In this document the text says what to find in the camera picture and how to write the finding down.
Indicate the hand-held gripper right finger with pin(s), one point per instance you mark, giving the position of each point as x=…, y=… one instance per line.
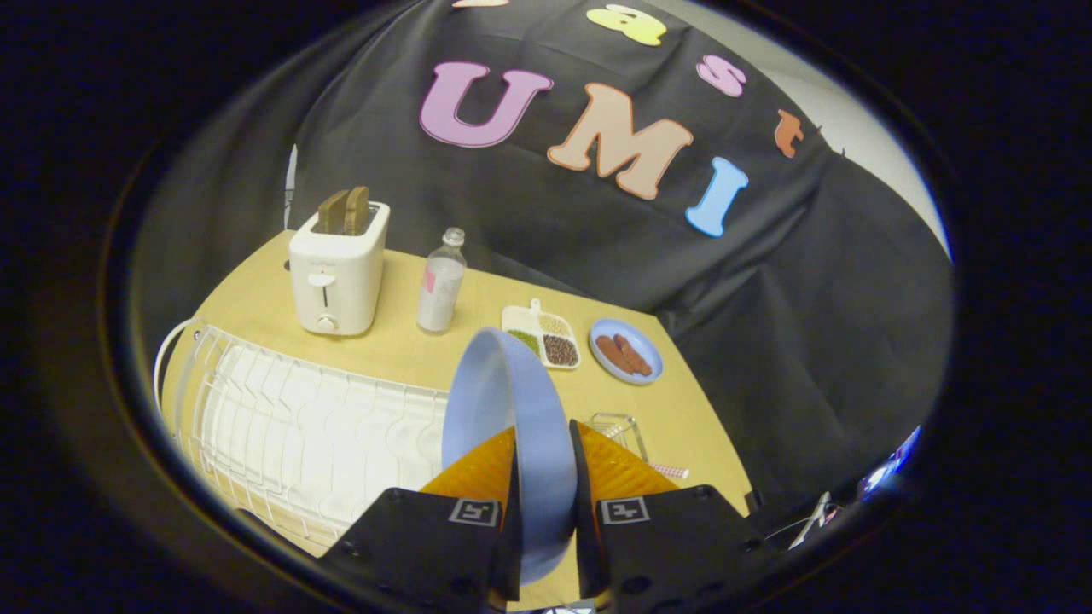
x=584, y=529

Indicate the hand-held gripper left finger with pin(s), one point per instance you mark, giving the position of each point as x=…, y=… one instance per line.
x=514, y=529

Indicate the large light blue plate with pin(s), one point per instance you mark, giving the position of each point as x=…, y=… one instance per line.
x=512, y=401

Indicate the small blue plate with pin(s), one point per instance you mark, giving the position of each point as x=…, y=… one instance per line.
x=641, y=345

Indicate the brown sausage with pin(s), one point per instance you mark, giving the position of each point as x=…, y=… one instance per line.
x=611, y=353
x=634, y=354

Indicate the dark red beans pile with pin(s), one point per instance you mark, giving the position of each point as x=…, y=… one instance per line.
x=560, y=350

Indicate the green beans pile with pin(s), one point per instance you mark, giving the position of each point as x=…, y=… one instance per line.
x=525, y=340

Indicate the pale yellow beans pile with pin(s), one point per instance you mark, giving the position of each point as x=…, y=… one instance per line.
x=554, y=324

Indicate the white divided tray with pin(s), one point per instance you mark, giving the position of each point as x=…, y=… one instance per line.
x=517, y=321

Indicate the clear bottle with white contents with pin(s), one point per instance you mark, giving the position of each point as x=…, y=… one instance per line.
x=440, y=290

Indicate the black backdrop cloth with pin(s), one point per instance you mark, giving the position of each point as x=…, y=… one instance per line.
x=597, y=256

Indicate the blue lit device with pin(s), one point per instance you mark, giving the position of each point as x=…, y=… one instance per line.
x=887, y=467

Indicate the white toaster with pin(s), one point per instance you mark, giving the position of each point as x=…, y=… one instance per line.
x=337, y=273

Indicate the brown toast slice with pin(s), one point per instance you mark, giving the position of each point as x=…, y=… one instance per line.
x=331, y=213
x=357, y=211

